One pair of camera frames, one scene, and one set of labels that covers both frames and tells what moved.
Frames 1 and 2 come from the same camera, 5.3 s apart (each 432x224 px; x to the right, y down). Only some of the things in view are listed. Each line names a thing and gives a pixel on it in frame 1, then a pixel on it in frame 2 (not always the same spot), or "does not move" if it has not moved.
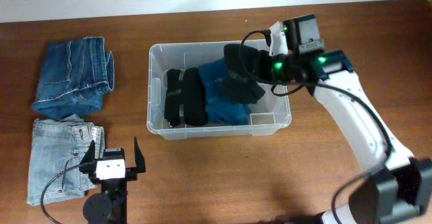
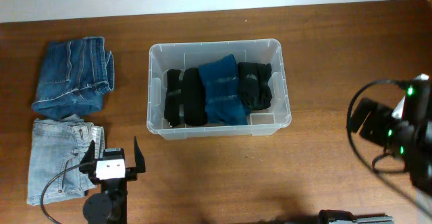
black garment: x=185 y=92 does not move
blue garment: x=219 y=109 does not move
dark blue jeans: x=73 y=76 does not move
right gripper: x=283 y=79 to x=366 y=106
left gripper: x=88 y=162 does not move
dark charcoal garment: x=241 y=66 to x=254 y=84
